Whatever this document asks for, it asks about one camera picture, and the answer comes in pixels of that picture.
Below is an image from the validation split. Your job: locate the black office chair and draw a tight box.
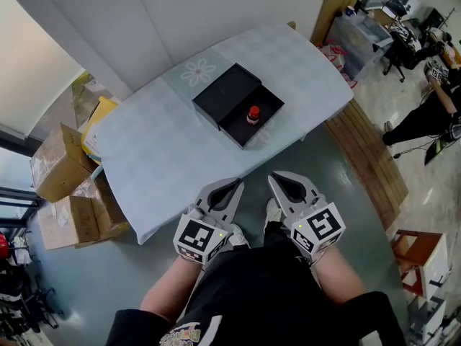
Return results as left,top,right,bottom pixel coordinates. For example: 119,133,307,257
381,22,428,83

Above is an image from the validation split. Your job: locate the black bicycle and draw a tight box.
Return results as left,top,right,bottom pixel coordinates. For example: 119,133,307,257
0,257,66,335

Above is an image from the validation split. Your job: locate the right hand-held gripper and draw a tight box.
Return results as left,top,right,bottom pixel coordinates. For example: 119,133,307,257
267,170,347,265

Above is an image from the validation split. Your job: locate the black box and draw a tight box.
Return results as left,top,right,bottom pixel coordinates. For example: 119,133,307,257
218,84,286,151

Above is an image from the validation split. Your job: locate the small red-capped bottle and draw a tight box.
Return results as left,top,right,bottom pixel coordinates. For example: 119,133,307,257
246,105,261,127

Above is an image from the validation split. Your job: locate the person's white shoe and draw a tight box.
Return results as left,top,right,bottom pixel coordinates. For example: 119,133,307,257
228,223,251,249
264,198,283,231

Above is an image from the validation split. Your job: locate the large brown cardboard box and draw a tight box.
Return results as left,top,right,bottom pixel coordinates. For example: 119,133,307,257
30,122,104,204

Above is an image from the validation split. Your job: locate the clear plastic storage bin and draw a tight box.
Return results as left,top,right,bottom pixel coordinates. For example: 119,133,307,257
328,11,394,81

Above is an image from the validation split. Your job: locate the red and white plastic bag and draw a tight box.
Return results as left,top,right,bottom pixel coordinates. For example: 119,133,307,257
315,39,358,89

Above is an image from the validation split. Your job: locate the brown and white stool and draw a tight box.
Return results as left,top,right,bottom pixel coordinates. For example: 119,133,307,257
390,229,452,301

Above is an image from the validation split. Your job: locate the black box lid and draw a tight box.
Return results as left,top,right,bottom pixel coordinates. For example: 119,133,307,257
192,62,263,132

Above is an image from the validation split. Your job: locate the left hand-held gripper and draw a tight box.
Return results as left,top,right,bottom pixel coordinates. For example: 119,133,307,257
172,177,246,267

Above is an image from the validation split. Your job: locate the person's left white shoe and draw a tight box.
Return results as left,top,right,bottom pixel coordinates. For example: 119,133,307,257
228,223,251,249

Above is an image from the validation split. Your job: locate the person's right forearm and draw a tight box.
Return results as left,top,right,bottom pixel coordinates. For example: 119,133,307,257
312,244,365,306

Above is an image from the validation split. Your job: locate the person's right white shoe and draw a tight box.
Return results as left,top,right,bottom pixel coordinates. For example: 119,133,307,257
264,198,283,231

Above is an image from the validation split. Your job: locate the yellow padded envelope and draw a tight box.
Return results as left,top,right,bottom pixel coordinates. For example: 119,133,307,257
80,95,120,159

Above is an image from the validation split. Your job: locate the light blue flower tablecloth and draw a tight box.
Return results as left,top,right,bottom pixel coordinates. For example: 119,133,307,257
91,22,356,247

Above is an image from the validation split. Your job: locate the person's black clothing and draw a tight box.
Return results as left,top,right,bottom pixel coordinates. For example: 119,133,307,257
105,221,401,346

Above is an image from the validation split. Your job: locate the brown cardboard sheet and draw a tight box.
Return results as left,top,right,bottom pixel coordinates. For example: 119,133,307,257
310,0,363,47

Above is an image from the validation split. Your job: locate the taped brown cardboard box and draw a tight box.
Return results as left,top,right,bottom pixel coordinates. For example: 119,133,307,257
37,173,131,251

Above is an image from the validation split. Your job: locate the person's left forearm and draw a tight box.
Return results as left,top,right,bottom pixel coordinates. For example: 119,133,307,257
139,253,207,324

